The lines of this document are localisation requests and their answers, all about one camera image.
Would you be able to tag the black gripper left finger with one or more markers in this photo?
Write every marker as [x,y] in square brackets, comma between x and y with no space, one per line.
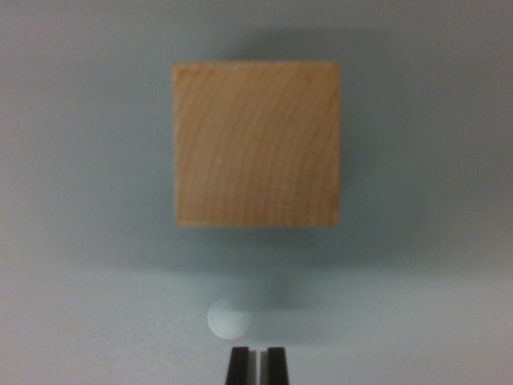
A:
[239,367]

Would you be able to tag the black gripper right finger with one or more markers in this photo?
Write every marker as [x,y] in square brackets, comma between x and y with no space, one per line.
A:
[277,367]

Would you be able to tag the translucent white plastic bin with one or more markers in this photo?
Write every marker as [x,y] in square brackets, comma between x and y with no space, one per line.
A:
[80,280]

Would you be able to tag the light wooden cube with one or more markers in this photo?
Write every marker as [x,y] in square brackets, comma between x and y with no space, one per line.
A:
[256,144]

